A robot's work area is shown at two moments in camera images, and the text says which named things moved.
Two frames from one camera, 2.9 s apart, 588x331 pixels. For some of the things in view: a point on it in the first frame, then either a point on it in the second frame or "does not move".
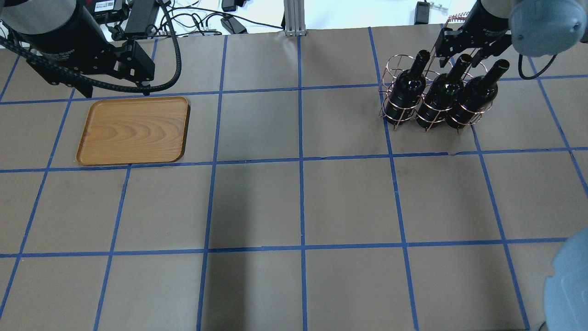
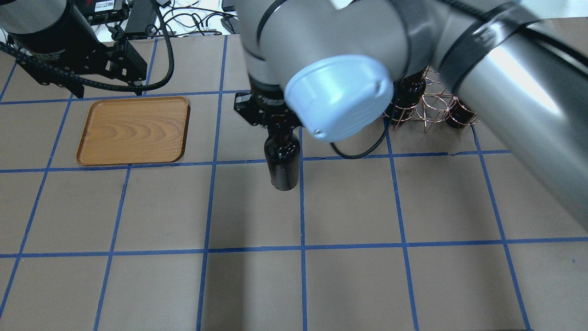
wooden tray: (134, 131) does not move
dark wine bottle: (441, 94) -> (282, 151)
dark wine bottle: (407, 92) does not move
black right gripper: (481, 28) -> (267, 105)
